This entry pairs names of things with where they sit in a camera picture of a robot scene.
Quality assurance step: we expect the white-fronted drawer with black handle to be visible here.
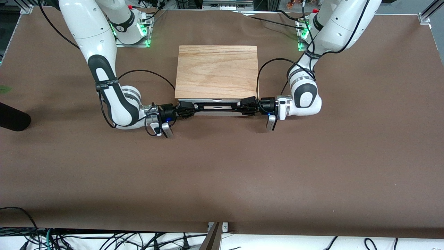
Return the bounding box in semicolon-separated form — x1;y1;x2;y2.
179;99;259;116

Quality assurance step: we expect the light wooden drawer cabinet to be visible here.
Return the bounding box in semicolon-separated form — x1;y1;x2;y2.
174;45;260;102

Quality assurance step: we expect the black foam cylinder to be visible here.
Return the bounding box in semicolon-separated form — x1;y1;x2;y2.
0;102;32;132

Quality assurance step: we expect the black cable along right arm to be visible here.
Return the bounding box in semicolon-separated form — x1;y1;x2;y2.
37;0;176;136

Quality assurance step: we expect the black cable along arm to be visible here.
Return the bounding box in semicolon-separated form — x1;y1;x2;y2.
256;0;370;115
37;0;176;136

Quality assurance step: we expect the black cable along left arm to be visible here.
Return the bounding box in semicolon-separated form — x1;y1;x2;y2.
256;0;370;115

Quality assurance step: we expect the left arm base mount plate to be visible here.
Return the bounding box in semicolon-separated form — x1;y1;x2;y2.
295;14;313;52

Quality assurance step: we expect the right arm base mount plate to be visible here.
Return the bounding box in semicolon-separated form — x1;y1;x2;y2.
114;8;154;48

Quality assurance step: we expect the black cable lying on table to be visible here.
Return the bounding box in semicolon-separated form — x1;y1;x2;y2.
247;10;303;30

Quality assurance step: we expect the silver stand bracket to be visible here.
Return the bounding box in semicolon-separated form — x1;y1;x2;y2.
207;222;229;234

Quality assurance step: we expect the black looped floor cable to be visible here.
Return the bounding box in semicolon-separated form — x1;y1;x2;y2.
0;207;43;250

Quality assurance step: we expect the aluminium frame corner extrusion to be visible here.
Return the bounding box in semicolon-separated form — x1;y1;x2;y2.
19;0;35;14
418;0;444;23

